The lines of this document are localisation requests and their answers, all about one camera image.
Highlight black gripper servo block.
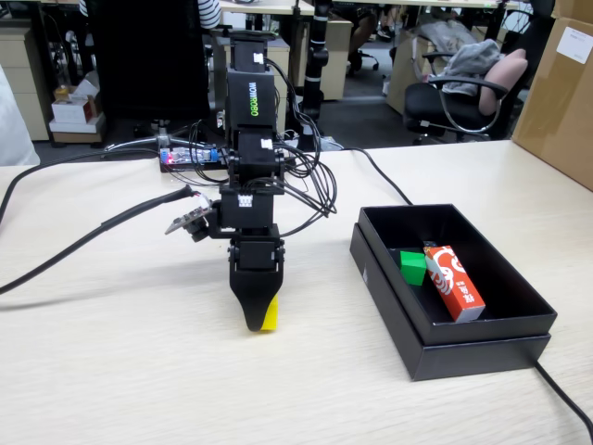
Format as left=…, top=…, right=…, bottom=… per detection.
left=226, top=235, right=285, bottom=334

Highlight yellow wooden cube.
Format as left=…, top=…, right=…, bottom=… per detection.
left=259, top=292, right=281, bottom=333

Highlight green wooden cube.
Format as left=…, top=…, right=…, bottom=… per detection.
left=399, top=250, right=427, bottom=286

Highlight red printed carton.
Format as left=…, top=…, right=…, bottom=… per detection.
left=423, top=245, right=486, bottom=324

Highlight flat white box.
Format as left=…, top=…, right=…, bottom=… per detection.
left=48, top=113, right=107, bottom=135

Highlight black open box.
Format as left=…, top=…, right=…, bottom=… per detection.
left=349, top=222, right=552, bottom=382

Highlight black cardboard box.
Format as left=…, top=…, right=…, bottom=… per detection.
left=359, top=202, right=559, bottom=347

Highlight tan cardboard box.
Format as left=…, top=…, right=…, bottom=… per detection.
left=385, top=30, right=448, bottom=117

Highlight white cardboard box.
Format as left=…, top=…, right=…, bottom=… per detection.
left=50, top=95, right=101, bottom=124

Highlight open white box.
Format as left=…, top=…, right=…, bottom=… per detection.
left=69, top=71, right=101, bottom=99

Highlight seated person in black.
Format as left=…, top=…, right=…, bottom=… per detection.
left=345, top=2, right=395, bottom=78

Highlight large labelled cardboard box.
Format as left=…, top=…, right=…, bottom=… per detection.
left=511, top=16, right=593, bottom=192

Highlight plain cardboard box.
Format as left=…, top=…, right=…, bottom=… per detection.
left=550, top=0, right=593, bottom=24

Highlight controller circuit board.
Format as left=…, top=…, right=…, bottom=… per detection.
left=158, top=146, right=231, bottom=173

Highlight brown flat tray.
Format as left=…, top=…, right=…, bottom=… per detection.
left=51, top=132, right=104, bottom=144

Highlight black jointed pole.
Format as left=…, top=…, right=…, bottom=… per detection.
left=300, top=0, right=331, bottom=152

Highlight black armrest office chair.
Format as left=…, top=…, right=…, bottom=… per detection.
left=401, top=45, right=532, bottom=146

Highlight black mesh office chair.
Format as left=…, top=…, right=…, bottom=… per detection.
left=85, top=0, right=210, bottom=154

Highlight black swivel chair base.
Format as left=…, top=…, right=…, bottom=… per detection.
left=354, top=49, right=381, bottom=71

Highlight person in striped shirt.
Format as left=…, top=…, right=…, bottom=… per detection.
left=196, top=0, right=222, bottom=30

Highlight person in white shirt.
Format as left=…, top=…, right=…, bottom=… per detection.
left=0, top=64, right=41, bottom=167

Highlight beige office desk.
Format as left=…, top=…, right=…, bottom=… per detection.
left=217, top=0, right=316, bottom=16

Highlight grey garment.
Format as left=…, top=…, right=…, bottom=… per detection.
left=435, top=38, right=505, bottom=97

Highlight clear plastic bag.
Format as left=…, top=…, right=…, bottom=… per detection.
left=407, top=18, right=481, bottom=50

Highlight pink cushion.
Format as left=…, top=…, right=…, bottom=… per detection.
left=478, top=48, right=530, bottom=117

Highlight beige drawer cabinet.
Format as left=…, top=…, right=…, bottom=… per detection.
left=0, top=27, right=51, bottom=143

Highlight small wrist camera board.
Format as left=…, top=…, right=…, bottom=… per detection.
left=164, top=201, right=214, bottom=245

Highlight thin black servo wires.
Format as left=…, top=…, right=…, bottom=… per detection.
left=266, top=57, right=338, bottom=237

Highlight thick black camera cable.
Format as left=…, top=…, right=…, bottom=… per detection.
left=0, top=146, right=196, bottom=296

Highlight black power cable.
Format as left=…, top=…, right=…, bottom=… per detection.
left=340, top=146, right=593, bottom=432

